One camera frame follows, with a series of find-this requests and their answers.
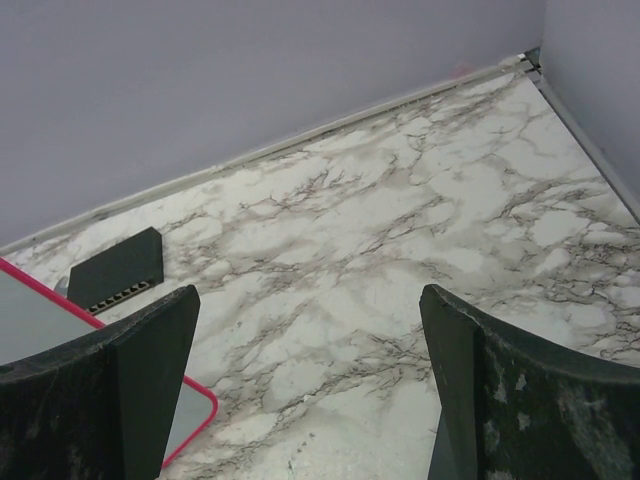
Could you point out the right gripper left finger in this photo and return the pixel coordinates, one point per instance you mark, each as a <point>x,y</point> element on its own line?
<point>100,406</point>

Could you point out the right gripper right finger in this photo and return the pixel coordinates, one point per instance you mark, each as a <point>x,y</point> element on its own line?
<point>517,406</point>

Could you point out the pink framed whiteboard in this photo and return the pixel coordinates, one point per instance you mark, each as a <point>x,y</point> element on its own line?
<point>35,318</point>

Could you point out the black box rear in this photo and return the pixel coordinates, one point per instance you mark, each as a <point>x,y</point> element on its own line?
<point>118,273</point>

